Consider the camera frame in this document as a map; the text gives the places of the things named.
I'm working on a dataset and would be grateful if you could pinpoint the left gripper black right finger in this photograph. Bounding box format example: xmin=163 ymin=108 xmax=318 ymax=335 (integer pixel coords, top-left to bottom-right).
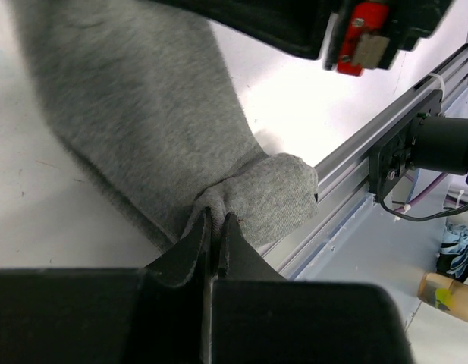
xmin=210 ymin=213 xmax=413 ymax=363

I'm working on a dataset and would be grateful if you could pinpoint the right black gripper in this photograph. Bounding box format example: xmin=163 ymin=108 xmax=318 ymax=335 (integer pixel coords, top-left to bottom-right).
xmin=167 ymin=0 xmax=452 ymax=76

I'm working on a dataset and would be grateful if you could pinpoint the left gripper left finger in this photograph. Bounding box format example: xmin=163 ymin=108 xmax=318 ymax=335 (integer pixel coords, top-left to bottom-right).
xmin=0 ymin=211 xmax=212 ymax=363

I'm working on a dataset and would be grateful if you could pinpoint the grey sock with black stripes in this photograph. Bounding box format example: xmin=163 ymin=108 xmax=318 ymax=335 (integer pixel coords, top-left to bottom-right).
xmin=9 ymin=1 xmax=318 ymax=252

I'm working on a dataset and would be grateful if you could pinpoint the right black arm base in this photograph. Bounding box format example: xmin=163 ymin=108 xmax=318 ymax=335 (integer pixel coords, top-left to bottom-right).
xmin=369 ymin=89 xmax=468 ymax=202

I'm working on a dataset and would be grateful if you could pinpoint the blue folded umbrella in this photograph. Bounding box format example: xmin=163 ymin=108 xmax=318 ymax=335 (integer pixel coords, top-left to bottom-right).
xmin=436 ymin=223 xmax=468 ymax=283

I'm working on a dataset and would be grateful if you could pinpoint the aluminium frame rail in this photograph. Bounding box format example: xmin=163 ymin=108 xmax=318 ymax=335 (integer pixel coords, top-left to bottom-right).
xmin=262 ymin=44 xmax=468 ymax=278

